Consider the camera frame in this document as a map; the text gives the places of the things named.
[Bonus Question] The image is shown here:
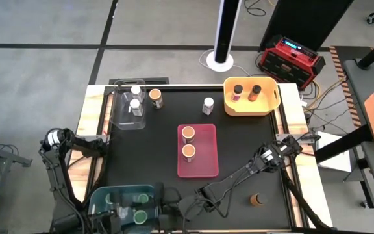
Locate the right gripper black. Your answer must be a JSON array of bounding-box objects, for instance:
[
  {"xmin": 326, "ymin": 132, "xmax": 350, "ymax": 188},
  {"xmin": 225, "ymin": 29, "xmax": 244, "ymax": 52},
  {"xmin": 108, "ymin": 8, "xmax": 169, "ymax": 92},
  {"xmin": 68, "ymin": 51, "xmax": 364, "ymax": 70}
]
[{"xmin": 153, "ymin": 181, "xmax": 196, "ymax": 233}]

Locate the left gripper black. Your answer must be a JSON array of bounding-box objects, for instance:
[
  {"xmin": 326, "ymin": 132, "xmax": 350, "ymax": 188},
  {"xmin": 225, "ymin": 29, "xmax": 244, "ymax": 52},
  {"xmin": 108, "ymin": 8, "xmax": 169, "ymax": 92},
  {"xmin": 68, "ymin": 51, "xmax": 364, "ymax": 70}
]
[{"xmin": 89, "ymin": 189, "xmax": 123, "ymax": 234}]

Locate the furikake jar tan lid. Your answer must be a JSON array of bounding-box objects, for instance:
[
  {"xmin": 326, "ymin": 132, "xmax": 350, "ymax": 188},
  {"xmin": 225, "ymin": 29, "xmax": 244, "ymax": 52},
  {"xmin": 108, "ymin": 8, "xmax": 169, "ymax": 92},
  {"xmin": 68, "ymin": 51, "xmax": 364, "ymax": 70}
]
[
  {"xmin": 181, "ymin": 125, "xmax": 196, "ymax": 144},
  {"xmin": 181, "ymin": 143, "xmax": 197, "ymax": 163},
  {"xmin": 148, "ymin": 88, "xmax": 164, "ymax": 110}
]

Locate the bagel seasoning jar white lid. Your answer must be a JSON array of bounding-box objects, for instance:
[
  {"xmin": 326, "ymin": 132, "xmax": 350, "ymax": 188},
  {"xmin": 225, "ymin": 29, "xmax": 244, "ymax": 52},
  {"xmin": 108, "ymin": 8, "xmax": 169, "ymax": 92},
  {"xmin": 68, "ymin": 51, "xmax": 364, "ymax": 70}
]
[
  {"xmin": 201, "ymin": 96, "xmax": 215, "ymax": 116},
  {"xmin": 129, "ymin": 98, "xmax": 144, "ymax": 117},
  {"xmin": 130, "ymin": 84, "xmax": 145, "ymax": 103}
]

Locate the clear plastic bag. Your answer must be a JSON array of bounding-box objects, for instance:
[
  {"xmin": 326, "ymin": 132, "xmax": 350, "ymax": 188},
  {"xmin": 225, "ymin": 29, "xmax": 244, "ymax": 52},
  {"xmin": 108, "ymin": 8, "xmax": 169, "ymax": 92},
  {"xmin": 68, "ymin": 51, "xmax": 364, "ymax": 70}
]
[{"xmin": 115, "ymin": 204, "xmax": 136, "ymax": 222}]

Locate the blue plastic bin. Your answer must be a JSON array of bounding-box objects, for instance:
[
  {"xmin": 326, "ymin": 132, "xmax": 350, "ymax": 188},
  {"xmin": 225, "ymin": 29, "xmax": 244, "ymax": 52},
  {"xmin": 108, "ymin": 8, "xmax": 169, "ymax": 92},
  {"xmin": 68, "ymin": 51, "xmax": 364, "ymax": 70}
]
[{"xmin": 86, "ymin": 184, "xmax": 159, "ymax": 233}]

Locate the pink plastic bin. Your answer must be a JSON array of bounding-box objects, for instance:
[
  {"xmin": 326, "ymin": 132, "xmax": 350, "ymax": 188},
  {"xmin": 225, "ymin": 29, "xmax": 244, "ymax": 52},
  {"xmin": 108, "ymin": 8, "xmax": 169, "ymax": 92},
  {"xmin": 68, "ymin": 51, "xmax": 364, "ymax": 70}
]
[{"xmin": 177, "ymin": 123, "xmax": 220, "ymax": 179}]

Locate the clear plastic bin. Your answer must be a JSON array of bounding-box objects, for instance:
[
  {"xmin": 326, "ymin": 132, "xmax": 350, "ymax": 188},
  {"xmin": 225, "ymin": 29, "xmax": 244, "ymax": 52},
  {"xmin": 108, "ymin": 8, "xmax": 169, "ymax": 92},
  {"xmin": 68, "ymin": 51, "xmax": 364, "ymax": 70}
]
[{"xmin": 110, "ymin": 79, "xmax": 148, "ymax": 131}]

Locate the yellow plastic bin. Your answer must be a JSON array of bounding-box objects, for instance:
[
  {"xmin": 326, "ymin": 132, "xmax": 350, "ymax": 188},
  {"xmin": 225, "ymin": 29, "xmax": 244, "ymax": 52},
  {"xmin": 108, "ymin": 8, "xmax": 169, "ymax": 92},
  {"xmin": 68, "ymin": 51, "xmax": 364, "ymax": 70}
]
[{"xmin": 223, "ymin": 76, "xmax": 281, "ymax": 117}]

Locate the white box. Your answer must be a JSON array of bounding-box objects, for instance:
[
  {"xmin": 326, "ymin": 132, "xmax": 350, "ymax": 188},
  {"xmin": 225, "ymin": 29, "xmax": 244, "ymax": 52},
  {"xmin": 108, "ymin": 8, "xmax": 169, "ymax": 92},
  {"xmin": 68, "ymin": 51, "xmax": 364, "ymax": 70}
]
[{"xmin": 315, "ymin": 131, "xmax": 353, "ymax": 174}]

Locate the black tower pole white base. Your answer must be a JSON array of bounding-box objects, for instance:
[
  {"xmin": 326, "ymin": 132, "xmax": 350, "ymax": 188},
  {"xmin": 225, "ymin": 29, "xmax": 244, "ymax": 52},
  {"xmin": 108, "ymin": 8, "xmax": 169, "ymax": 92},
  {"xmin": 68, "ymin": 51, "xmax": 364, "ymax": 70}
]
[{"xmin": 205, "ymin": 0, "xmax": 243, "ymax": 73}]

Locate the red portable power station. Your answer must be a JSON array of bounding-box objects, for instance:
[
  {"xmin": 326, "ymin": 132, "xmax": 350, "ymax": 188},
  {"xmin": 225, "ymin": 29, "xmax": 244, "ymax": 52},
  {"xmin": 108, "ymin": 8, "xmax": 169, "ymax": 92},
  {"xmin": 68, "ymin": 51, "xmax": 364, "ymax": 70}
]
[{"xmin": 258, "ymin": 34, "xmax": 326, "ymax": 91}]

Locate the hazard striped floor strip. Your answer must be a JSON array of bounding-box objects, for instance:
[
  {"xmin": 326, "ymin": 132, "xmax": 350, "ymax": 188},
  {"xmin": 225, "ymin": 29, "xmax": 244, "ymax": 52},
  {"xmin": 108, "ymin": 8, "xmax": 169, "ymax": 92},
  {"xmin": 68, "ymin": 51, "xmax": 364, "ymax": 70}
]
[{"xmin": 329, "ymin": 46, "xmax": 364, "ymax": 128}]

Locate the grey side table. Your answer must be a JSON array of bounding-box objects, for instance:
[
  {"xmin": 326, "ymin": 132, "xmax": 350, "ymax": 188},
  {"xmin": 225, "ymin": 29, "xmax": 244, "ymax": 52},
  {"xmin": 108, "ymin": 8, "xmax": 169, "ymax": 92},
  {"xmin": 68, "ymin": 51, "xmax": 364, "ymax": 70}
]
[{"xmin": 342, "ymin": 57, "xmax": 374, "ymax": 224}]

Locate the black room divider panel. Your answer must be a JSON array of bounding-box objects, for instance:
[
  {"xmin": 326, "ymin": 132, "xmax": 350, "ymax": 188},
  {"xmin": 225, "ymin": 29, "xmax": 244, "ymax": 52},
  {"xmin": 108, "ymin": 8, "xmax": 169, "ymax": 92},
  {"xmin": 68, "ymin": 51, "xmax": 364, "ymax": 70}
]
[{"xmin": 259, "ymin": 0, "xmax": 355, "ymax": 52}]

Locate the grey desk frame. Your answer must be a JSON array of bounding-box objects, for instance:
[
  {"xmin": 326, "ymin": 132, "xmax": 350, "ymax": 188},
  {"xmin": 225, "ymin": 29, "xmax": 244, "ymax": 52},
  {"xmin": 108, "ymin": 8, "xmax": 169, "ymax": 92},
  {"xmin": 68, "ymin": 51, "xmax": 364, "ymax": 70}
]
[{"xmin": 0, "ymin": 129, "xmax": 33, "ymax": 234}]

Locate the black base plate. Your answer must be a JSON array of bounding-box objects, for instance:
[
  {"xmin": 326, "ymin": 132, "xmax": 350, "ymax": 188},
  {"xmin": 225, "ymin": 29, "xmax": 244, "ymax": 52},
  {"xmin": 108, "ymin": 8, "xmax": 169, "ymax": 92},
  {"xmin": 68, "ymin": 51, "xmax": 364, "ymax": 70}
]
[{"xmin": 108, "ymin": 77, "xmax": 170, "ymax": 86}]

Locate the black aluminium table frame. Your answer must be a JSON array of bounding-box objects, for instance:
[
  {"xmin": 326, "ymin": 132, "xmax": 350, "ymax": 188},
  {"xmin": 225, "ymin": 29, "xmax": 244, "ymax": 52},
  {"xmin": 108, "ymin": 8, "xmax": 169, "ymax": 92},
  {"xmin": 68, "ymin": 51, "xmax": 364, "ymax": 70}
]
[{"xmin": 101, "ymin": 83, "xmax": 301, "ymax": 232}]

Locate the black frame strut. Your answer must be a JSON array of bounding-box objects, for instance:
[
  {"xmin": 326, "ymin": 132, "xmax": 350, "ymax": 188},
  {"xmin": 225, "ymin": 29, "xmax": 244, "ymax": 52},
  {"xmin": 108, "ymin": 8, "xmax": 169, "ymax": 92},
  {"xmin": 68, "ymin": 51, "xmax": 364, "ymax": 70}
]
[{"xmin": 280, "ymin": 175, "xmax": 329, "ymax": 232}]

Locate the black floor cable loop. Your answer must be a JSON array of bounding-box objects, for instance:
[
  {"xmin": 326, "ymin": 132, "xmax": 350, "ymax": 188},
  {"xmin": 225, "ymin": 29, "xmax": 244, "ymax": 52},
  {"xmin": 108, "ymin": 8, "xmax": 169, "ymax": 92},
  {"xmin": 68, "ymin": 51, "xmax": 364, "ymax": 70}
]
[{"xmin": 243, "ymin": 0, "xmax": 268, "ymax": 17}]

